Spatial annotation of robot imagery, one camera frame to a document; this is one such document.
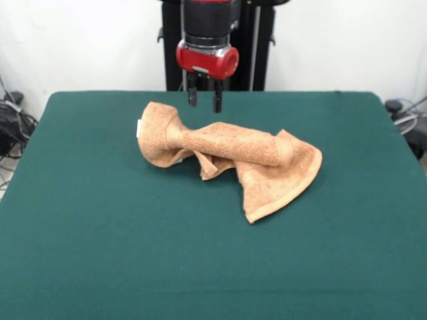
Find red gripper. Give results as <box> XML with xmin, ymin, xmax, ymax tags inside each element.
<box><xmin>175</xmin><ymin>40</ymin><xmax>240</xmax><ymax>114</ymax></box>

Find tan terry towel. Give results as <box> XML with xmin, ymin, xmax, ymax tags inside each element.
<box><xmin>135</xmin><ymin>101</ymin><xmax>324</xmax><ymax>225</ymax></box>

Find dark green table cloth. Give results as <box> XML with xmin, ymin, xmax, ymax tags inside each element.
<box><xmin>0</xmin><ymin>90</ymin><xmax>427</xmax><ymax>320</ymax></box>

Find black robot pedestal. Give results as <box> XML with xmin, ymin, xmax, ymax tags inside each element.
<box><xmin>155</xmin><ymin>0</ymin><xmax>278</xmax><ymax>91</ymax></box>

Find tangled black cable bundle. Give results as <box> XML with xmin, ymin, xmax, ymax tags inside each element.
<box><xmin>0</xmin><ymin>99</ymin><xmax>39</xmax><ymax>161</ymax></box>

